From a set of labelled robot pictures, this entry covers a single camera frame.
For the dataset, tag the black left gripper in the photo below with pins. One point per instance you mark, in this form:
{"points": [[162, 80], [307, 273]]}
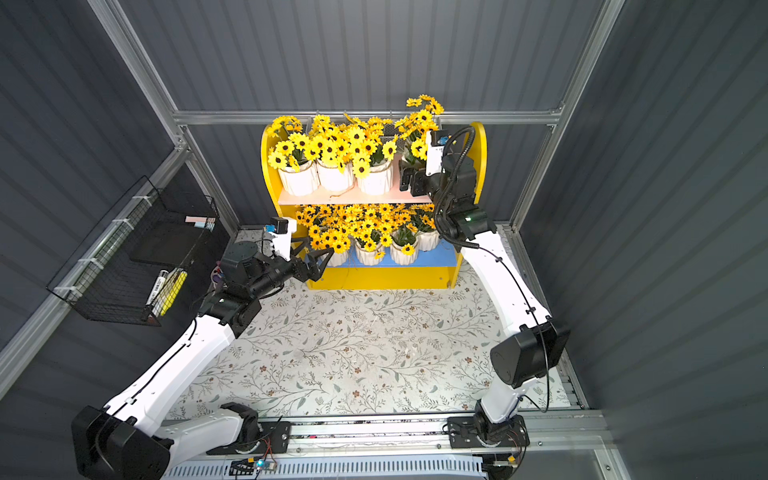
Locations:
{"points": [[302, 267]]}

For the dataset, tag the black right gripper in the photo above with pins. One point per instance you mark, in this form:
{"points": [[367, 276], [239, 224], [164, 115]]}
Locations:
{"points": [[417, 178]]}

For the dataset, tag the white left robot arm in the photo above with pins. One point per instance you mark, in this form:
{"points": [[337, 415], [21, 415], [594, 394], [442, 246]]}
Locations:
{"points": [[125, 438]]}

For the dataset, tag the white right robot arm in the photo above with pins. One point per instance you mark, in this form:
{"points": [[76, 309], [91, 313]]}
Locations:
{"points": [[534, 341]]}

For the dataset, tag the pink metal marker bucket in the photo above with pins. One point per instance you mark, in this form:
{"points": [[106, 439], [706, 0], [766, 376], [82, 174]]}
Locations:
{"points": [[216, 277]]}

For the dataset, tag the pink and blue sticky notes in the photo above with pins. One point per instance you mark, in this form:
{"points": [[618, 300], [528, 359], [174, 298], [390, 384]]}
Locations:
{"points": [[207, 223]]}

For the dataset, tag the yellow book in basket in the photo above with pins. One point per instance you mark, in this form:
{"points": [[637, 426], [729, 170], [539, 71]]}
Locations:
{"points": [[169, 288]]}

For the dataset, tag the white marker in basket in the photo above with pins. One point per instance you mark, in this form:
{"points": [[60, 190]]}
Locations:
{"points": [[157, 286]]}

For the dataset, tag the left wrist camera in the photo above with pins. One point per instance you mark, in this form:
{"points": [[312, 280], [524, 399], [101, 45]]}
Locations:
{"points": [[279, 232]]}

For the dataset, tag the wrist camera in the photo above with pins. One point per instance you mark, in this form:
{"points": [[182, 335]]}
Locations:
{"points": [[435, 141], [279, 232]]}

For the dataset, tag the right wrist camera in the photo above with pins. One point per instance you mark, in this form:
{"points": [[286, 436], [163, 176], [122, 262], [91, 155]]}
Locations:
{"points": [[435, 141]]}

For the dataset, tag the black wire wall basket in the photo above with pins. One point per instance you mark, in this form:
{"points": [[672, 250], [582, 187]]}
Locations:
{"points": [[111, 280]]}

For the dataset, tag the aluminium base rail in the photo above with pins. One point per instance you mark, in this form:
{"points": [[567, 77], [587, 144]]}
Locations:
{"points": [[402, 434]]}

